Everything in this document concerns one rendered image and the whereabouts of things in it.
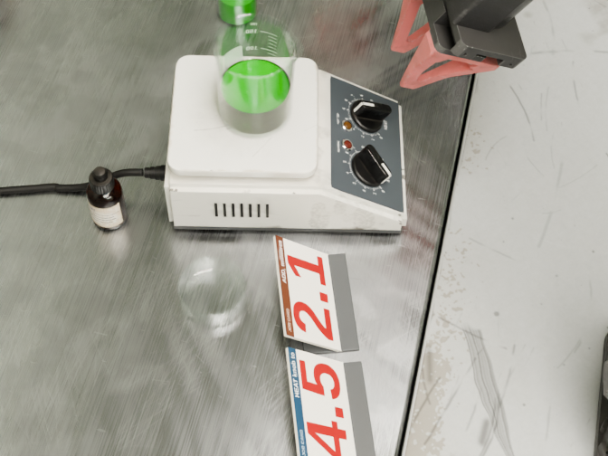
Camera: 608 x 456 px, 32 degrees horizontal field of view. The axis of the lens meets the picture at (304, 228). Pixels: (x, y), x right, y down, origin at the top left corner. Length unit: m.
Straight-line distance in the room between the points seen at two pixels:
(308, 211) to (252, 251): 0.06
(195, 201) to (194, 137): 0.05
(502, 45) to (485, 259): 0.20
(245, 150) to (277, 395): 0.20
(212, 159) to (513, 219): 0.27
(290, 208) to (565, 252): 0.24
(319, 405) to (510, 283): 0.20
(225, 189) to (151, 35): 0.24
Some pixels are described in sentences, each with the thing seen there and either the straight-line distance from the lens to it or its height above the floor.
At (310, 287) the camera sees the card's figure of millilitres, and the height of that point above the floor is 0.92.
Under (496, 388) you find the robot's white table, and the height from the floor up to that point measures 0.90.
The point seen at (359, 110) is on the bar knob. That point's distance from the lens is 0.92.
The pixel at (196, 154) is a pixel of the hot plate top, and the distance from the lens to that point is 0.86.
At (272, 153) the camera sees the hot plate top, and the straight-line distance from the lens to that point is 0.86.
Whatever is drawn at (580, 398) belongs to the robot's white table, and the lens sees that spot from 0.89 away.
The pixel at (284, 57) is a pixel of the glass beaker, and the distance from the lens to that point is 0.86.
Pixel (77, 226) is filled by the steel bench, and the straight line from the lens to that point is 0.94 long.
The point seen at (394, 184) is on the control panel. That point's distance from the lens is 0.91.
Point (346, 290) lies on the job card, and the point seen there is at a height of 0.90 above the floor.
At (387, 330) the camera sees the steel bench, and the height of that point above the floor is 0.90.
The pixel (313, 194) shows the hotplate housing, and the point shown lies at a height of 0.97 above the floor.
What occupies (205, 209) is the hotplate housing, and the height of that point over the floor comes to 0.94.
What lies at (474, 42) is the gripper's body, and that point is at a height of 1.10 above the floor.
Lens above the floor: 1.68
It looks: 58 degrees down
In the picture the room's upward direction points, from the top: 3 degrees clockwise
